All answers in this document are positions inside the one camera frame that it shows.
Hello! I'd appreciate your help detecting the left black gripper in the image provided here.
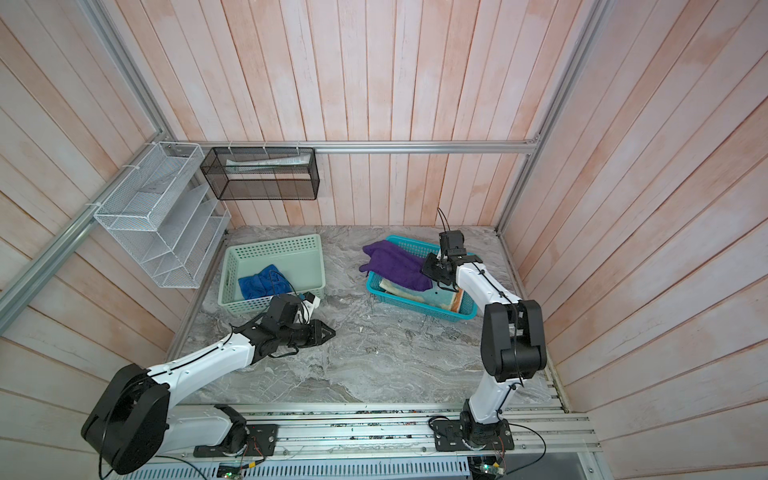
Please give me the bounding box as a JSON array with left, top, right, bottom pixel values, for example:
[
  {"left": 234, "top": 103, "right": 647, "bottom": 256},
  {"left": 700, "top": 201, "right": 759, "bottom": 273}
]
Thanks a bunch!
[{"left": 279, "top": 319, "right": 337, "bottom": 348}]

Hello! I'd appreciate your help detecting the orange bunny print towel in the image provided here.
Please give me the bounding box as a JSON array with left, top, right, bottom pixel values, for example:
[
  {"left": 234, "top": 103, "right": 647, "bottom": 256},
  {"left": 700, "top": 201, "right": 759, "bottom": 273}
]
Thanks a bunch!
[{"left": 427, "top": 288, "right": 463, "bottom": 313}]

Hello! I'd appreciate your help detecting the teal plastic basket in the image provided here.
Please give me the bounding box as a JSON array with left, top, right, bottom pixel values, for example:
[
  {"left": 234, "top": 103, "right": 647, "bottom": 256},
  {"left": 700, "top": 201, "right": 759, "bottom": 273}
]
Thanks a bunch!
[{"left": 366, "top": 272, "right": 478, "bottom": 322}]

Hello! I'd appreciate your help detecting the purple towel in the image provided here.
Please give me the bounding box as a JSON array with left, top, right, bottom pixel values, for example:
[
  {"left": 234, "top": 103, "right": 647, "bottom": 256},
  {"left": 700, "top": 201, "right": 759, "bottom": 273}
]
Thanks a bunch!
[{"left": 359, "top": 240, "right": 433, "bottom": 292}]

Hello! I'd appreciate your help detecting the blue towel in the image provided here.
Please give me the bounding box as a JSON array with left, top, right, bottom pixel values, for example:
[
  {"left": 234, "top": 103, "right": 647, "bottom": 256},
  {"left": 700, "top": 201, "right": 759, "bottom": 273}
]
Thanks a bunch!
[{"left": 238, "top": 264, "right": 294, "bottom": 300}]

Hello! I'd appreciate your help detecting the light green plastic basket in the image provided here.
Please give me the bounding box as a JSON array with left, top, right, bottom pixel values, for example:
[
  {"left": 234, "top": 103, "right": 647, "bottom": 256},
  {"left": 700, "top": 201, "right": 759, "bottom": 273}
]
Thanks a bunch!
[{"left": 218, "top": 234, "right": 326, "bottom": 315}]

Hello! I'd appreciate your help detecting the yellow teal hippo towel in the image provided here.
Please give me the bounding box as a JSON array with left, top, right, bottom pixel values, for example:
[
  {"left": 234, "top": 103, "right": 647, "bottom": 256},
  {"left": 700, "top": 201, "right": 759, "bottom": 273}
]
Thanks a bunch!
[{"left": 379, "top": 279, "right": 440, "bottom": 307}]

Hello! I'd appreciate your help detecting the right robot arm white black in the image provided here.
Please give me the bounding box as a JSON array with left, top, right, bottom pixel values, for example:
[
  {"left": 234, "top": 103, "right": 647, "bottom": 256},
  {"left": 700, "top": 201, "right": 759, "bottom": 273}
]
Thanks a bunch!
[{"left": 422, "top": 230, "right": 547, "bottom": 433}]

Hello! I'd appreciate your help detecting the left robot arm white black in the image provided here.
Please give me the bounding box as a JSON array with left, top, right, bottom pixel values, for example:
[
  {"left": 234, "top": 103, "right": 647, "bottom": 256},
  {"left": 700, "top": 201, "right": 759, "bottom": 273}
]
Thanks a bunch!
[{"left": 80, "top": 293, "right": 336, "bottom": 475}]

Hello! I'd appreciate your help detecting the green circuit board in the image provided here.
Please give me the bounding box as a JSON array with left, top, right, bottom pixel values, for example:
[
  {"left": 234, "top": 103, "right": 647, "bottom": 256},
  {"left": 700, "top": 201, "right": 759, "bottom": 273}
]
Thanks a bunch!
[{"left": 469, "top": 461, "right": 505, "bottom": 480}]

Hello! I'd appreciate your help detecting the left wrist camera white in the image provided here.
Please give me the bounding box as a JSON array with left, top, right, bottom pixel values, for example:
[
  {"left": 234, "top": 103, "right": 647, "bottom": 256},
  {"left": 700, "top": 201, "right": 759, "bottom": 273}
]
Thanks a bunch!
[{"left": 298, "top": 292, "right": 321, "bottom": 324}]

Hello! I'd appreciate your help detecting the aluminium mounting rail front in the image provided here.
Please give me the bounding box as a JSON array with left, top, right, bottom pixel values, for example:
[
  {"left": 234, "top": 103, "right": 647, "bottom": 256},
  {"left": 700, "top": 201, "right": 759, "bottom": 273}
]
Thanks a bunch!
[{"left": 101, "top": 403, "right": 602, "bottom": 464}]

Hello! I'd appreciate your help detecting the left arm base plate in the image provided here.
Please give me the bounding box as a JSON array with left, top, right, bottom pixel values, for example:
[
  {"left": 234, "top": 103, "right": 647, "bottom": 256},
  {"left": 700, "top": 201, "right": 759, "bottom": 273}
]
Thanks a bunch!
[{"left": 193, "top": 424, "right": 279, "bottom": 458}]

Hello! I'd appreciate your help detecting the aluminium frame bar back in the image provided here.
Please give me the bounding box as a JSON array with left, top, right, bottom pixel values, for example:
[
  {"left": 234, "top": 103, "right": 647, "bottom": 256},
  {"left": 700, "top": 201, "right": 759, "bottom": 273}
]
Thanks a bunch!
[{"left": 193, "top": 140, "right": 538, "bottom": 154}]

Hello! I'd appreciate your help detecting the aluminium frame bar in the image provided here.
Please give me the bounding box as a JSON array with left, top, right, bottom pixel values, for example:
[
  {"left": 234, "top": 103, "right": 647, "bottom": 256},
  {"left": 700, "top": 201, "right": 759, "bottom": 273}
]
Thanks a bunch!
[
  {"left": 1, "top": 131, "right": 169, "bottom": 333},
  {"left": 193, "top": 140, "right": 538, "bottom": 154}
]

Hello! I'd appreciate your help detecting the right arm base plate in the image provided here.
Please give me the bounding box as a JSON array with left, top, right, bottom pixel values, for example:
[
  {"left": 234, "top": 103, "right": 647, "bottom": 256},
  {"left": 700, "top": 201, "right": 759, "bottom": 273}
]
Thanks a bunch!
[{"left": 427, "top": 416, "right": 515, "bottom": 452}]

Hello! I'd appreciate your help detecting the white vented cable duct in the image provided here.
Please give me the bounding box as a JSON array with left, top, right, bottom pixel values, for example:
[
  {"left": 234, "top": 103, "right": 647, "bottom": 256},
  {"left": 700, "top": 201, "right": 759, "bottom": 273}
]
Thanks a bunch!
[{"left": 126, "top": 457, "right": 472, "bottom": 479}]

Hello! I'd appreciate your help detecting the black mesh wall basket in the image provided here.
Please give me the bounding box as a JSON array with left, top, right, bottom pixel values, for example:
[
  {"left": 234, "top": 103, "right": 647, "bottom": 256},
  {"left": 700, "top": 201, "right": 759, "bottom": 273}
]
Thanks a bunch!
[{"left": 201, "top": 146, "right": 320, "bottom": 201}]

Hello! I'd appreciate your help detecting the white wire mesh shelf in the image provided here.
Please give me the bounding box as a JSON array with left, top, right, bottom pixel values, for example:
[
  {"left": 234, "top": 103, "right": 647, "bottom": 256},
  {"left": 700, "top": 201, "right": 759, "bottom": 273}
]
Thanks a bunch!
[{"left": 95, "top": 142, "right": 231, "bottom": 289}]

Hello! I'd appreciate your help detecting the aluminium frame post right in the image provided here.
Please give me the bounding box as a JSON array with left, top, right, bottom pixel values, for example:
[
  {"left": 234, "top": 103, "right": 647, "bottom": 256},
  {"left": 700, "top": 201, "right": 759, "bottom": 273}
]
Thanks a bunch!
[{"left": 493, "top": 1, "right": 615, "bottom": 235}]

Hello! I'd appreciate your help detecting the aluminium frame bar left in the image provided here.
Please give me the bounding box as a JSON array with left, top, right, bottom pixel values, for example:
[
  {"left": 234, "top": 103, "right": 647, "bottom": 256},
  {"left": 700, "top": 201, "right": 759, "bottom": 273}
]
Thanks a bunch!
[{"left": 1, "top": 131, "right": 169, "bottom": 333}]

